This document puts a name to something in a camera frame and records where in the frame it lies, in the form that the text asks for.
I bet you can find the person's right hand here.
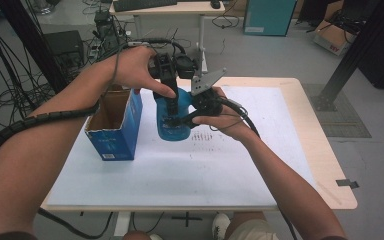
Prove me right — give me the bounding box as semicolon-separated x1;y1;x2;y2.
191;86;258;143

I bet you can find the teal box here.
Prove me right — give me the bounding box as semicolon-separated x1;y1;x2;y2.
242;0;298;37

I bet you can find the grey gridded floor mat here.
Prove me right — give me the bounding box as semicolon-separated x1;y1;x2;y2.
301;83;373;139

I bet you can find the black slanted metal post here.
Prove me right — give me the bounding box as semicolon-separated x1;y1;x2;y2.
0;0;73;98

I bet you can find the blue detergent bottle white cap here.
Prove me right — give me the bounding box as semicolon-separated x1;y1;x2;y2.
152;86;195;142

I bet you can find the brown cardboard box white side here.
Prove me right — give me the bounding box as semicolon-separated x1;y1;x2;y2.
313;0;358;57

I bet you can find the black metal stand post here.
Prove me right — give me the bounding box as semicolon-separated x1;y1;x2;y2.
313;0;384;112

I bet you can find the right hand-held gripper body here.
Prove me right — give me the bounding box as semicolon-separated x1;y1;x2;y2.
189;67;228;118

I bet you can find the white desk with wooden top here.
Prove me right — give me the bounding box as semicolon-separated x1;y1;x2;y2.
108;0;226;75

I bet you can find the bundle of black floor cables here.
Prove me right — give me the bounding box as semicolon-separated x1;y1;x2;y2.
0;18;68;148

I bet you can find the blue cardboard box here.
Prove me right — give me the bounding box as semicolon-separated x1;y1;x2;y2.
83;86;144;162

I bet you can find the black speaker box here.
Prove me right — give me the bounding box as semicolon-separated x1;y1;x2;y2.
43;29;85;69

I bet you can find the black computer device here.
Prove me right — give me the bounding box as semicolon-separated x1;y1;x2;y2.
93;9;123;58

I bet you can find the white table leg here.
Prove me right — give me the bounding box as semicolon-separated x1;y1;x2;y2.
112;211;132;238

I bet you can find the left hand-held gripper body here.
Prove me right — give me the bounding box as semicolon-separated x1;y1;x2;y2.
147;51;200;89

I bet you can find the person's right leg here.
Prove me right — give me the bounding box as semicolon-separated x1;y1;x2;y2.
224;211;280;240

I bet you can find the person's left hand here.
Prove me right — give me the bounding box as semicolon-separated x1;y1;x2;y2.
110;45;178;100

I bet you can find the grey tape strip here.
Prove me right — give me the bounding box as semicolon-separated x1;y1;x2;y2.
335;178;360;190

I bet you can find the person's left knee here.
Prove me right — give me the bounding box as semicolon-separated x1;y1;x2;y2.
122;230;153;240

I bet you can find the white foam mat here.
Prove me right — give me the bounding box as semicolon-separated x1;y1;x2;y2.
45;85;317;208

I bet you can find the black keyboard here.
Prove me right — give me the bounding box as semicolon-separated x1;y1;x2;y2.
112;0;179;13

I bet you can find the white shoe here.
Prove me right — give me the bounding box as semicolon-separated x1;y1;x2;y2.
211;212;232;240

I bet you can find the white power strip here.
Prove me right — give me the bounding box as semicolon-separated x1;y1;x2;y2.
87;42;103;62

